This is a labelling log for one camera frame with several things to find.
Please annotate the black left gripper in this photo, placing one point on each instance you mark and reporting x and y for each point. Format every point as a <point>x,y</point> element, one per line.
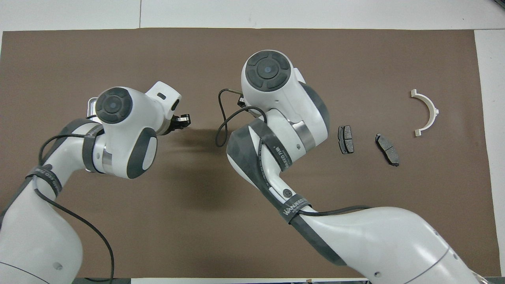
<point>173,124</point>

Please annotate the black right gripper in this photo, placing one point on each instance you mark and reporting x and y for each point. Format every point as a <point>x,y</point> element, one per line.
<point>241,102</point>

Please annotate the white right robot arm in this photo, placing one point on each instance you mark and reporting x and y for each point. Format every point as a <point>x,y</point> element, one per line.
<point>355,240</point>

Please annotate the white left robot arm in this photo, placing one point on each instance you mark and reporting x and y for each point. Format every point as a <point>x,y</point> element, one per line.
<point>126,130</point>

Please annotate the silver metal tray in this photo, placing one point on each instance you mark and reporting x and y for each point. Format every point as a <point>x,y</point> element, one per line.
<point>91,104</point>

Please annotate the brown table mat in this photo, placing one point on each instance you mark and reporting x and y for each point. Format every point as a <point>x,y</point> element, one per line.
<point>197,205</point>

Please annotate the rectangular grey brake pad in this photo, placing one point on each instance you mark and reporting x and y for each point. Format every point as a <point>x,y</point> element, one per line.
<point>346,139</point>

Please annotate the curved grey brake pad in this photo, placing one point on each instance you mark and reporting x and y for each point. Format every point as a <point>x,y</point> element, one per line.
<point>387,149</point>

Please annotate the white curved plastic bracket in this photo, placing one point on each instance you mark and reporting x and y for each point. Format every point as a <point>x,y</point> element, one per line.
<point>432,110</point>

